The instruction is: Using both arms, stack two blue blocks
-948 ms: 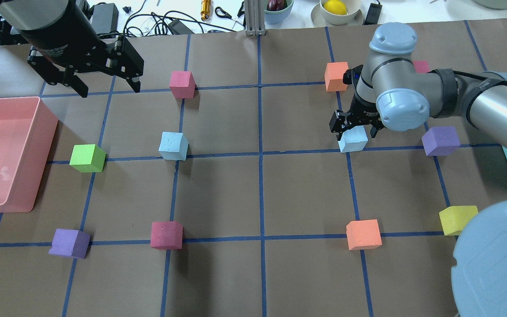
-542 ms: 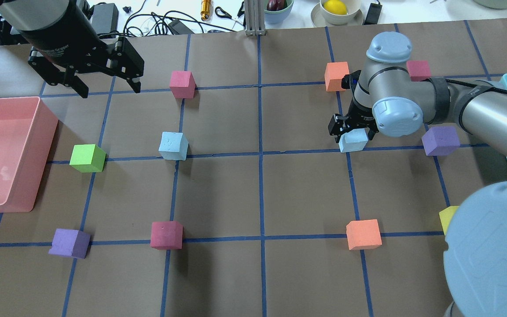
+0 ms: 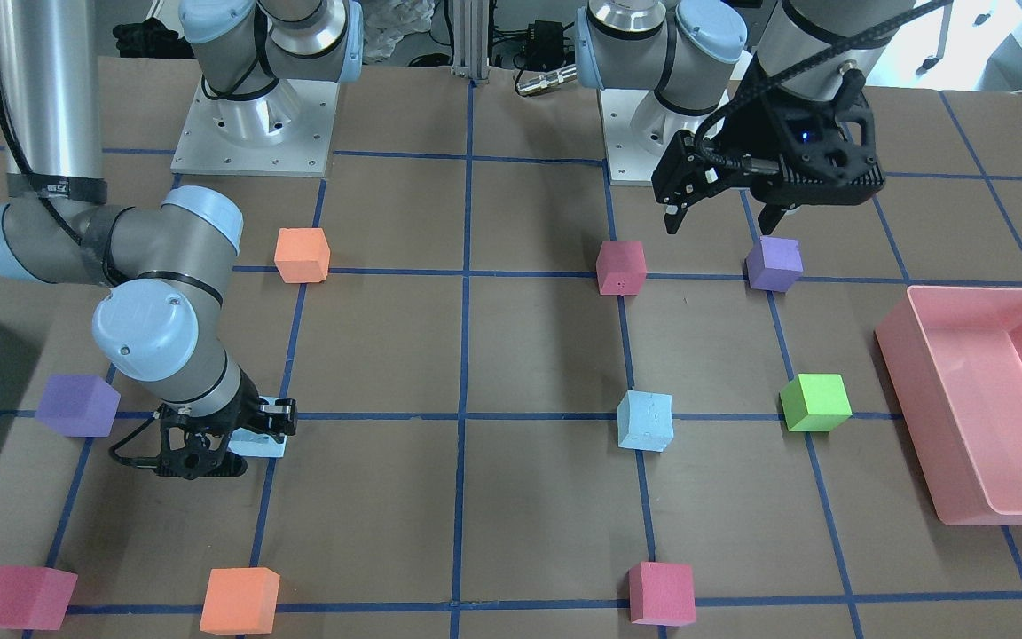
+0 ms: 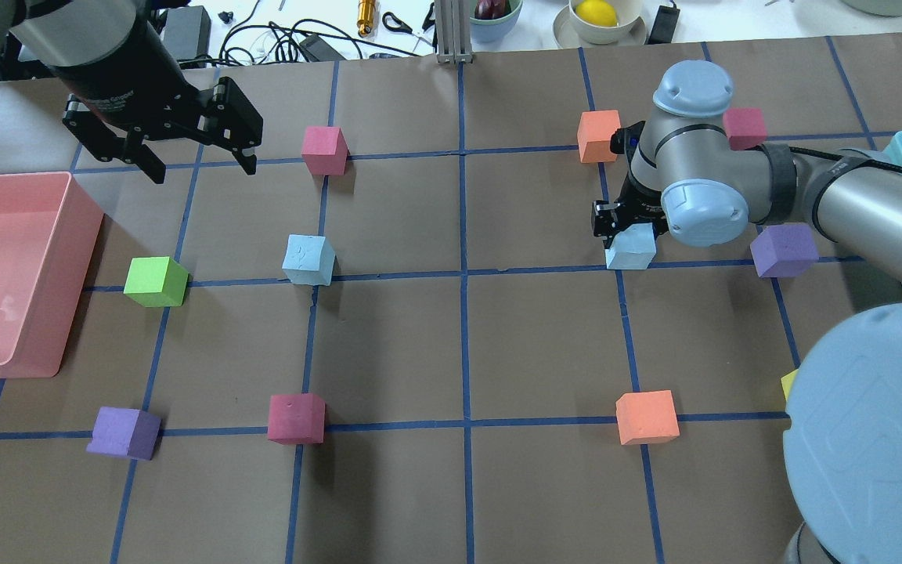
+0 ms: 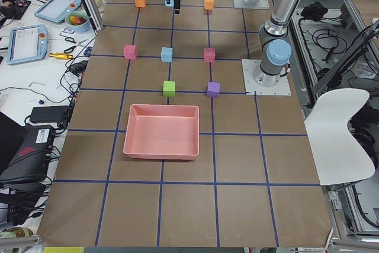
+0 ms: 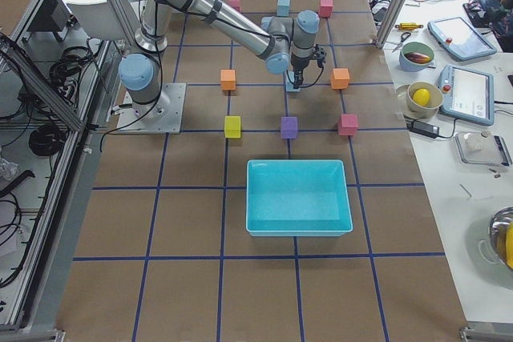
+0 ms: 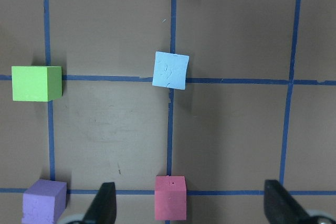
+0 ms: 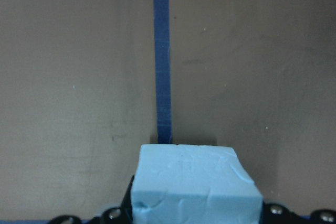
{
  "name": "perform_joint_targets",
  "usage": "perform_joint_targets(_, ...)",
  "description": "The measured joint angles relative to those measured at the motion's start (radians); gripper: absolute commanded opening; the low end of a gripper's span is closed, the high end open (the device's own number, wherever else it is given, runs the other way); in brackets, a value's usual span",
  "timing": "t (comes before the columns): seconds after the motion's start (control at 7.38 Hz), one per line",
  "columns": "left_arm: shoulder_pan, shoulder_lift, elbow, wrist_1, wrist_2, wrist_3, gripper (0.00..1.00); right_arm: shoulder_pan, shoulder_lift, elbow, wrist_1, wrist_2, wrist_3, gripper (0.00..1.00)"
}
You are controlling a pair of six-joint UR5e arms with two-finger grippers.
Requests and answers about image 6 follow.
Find yellow block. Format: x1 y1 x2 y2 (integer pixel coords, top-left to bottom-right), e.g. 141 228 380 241
224 115 242 139

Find scissors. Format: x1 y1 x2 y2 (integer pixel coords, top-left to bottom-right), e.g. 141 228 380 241
393 31 411 52

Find orange block near base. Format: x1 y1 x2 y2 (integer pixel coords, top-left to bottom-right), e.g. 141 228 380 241
220 69 236 91

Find pink block near base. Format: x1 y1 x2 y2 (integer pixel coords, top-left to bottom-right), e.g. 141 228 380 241
228 0 241 12

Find cream bowl with lemon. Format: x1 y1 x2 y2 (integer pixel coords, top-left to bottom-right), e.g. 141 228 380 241
406 82 443 119

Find blue bowl with fruit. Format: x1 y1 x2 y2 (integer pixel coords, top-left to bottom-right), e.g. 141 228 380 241
398 42 434 72

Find steel bowl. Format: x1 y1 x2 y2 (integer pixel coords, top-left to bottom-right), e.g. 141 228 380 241
478 207 512 272

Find teach pendant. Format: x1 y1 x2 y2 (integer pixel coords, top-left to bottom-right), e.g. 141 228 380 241
438 65 495 127
427 17 496 62

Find kitchen scale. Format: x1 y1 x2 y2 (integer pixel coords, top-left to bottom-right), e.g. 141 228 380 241
454 131 512 167

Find black power adapter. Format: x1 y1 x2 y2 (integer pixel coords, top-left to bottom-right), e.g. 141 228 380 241
410 120 439 139

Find light blue block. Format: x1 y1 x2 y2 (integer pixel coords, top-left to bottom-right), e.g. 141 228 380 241
285 70 301 93
277 0 291 17

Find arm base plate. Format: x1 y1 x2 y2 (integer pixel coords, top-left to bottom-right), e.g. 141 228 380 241
117 82 187 134

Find orange block far side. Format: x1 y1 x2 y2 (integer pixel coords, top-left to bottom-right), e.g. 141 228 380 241
330 68 350 90

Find teach pendant near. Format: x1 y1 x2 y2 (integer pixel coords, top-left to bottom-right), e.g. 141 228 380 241
438 65 495 127

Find pink block right far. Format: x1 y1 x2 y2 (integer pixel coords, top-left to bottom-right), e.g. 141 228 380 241
337 114 359 136

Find teal plastic tray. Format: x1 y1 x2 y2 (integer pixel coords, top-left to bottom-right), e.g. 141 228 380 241
245 159 353 237

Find purple block near teal tray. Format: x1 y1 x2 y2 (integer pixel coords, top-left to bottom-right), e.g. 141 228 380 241
281 116 298 139

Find pink block left far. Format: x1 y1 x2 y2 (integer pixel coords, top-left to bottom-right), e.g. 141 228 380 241
317 0 333 18

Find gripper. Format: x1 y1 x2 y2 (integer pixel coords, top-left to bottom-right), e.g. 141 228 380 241
291 44 326 89

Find teach pendant far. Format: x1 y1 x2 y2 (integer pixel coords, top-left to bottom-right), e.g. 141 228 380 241
427 17 496 62

